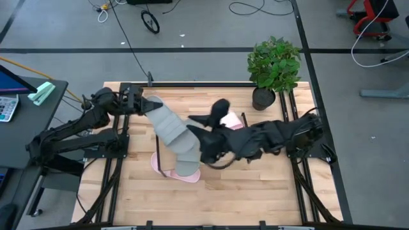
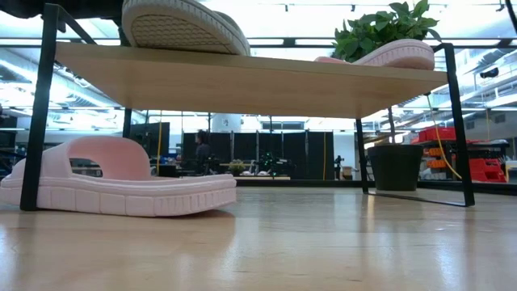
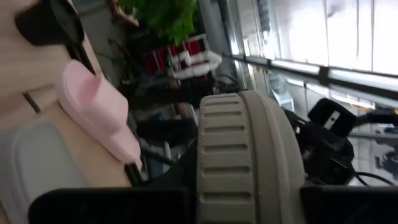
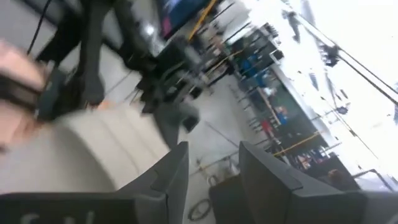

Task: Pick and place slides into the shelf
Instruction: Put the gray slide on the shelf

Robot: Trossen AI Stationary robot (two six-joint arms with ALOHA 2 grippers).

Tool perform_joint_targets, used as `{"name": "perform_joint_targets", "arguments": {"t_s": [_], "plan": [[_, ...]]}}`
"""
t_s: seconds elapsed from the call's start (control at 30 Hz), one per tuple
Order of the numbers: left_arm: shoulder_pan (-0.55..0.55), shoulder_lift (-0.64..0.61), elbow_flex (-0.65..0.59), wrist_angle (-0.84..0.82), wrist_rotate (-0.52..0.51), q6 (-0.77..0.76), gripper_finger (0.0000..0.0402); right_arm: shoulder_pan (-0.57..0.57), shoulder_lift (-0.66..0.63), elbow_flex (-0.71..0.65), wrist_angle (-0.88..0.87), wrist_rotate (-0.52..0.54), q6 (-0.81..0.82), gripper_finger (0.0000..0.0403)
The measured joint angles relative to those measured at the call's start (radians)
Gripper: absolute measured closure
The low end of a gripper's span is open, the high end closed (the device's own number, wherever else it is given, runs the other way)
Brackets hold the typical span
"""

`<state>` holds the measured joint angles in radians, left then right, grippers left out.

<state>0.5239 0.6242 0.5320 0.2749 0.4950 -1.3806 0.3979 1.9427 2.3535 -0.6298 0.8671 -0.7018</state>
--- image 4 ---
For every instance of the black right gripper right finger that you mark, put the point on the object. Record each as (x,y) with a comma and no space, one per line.
(295,205)

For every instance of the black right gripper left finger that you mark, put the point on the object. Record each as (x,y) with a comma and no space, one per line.
(93,208)

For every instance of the grey-green rubber slide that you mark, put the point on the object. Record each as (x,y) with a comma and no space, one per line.
(77,149)

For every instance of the pale pink rubber slide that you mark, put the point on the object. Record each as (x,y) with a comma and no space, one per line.
(15,65)

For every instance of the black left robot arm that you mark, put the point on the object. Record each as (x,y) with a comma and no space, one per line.
(91,62)

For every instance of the wall display screen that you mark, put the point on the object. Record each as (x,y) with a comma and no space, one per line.
(180,12)

